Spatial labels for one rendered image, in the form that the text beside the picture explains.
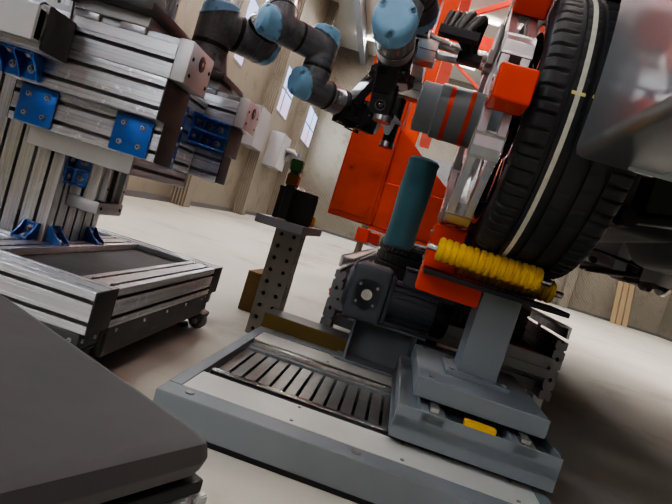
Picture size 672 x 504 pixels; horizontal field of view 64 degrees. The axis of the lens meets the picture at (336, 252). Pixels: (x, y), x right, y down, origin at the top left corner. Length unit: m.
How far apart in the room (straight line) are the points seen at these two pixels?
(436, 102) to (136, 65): 0.70
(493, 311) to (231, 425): 0.68
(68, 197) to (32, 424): 1.26
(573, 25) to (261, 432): 1.01
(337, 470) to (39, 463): 0.83
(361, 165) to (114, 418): 1.57
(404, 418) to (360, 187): 0.89
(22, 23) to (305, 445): 0.98
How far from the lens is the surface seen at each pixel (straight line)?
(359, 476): 1.11
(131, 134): 1.30
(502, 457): 1.27
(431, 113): 1.40
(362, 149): 1.88
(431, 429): 1.23
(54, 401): 0.39
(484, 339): 1.40
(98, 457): 0.34
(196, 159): 1.72
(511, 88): 1.11
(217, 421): 1.13
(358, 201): 1.85
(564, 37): 1.22
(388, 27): 0.96
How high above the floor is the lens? 0.50
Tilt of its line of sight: 3 degrees down
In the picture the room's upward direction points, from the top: 17 degrees clockwise
